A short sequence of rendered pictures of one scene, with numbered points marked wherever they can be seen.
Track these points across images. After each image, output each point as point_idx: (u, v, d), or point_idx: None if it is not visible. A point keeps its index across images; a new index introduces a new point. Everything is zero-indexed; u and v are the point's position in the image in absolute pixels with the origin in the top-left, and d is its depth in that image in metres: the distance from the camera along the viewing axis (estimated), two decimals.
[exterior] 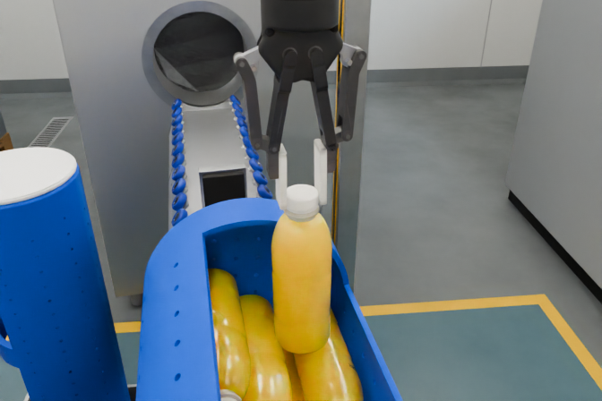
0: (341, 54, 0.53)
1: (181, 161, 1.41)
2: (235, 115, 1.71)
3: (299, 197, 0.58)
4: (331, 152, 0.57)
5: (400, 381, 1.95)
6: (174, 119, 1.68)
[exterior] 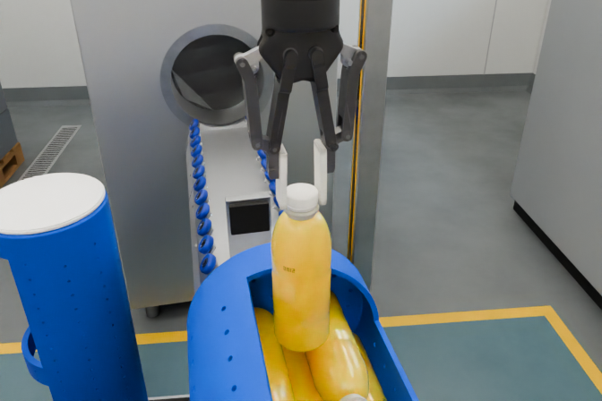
0: (341, 54, 0.53)
1: (202, 184, 1.46)
2: None
3: None
4: (331, 152, 0.57)
5: None
6: (193, 140, 1.73)
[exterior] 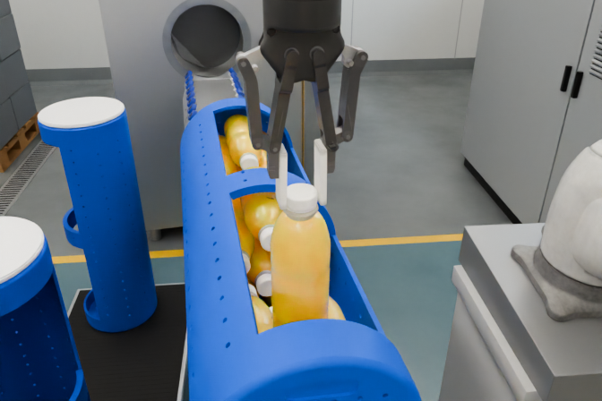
0: (343, 55, 0.53)
1: (194, 108, 1.99)
2: (232, 81, 2.29)
3: None
4: (331, 153, 0.57)
5: None
6: (187, 83, 2.26)
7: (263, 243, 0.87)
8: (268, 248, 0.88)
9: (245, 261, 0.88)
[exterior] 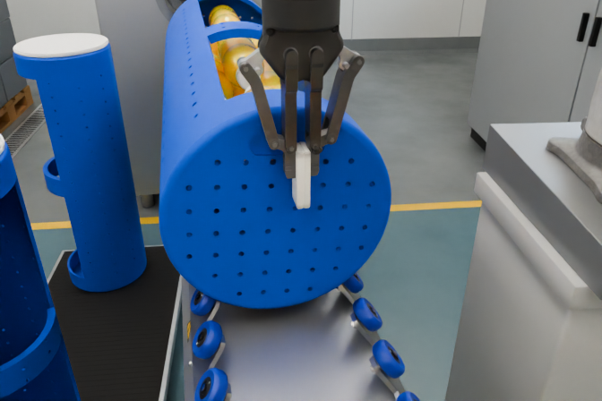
0: (261, 58, 0.52)
1: None
2: None
3: None
4: (286, 152, 0.58)
5: None
6: None
7: (240, 81, 0.88)
8: (245, 86, 0.88)
9: None
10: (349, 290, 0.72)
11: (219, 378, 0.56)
